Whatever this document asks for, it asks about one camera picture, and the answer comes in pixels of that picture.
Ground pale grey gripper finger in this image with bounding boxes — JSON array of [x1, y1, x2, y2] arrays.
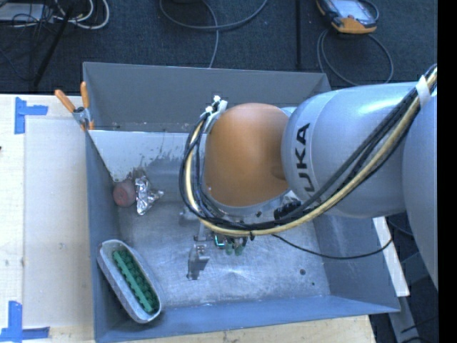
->
[[186, 242, 211, 282], [178, 206, 197, 227]]

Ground crumpled silver foil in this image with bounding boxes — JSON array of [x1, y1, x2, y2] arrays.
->
[[134, 176, 166, 216]]

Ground grey metal bin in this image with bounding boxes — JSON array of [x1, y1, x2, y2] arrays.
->
[[81, 61, 402, 343]]

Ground red-brown round fruit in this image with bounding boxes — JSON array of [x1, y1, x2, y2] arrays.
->
[[112, 179, 138, 208]]

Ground grey oval brush green bristles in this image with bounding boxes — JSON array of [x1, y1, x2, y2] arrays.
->
[[96, 239, 164, 325]]

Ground pale flat board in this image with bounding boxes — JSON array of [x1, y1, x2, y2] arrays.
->
[[21, 114, 95, 330]]

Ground black cylinder on white bracket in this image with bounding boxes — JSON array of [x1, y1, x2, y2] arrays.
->
[[273, 198, 303, 222]]

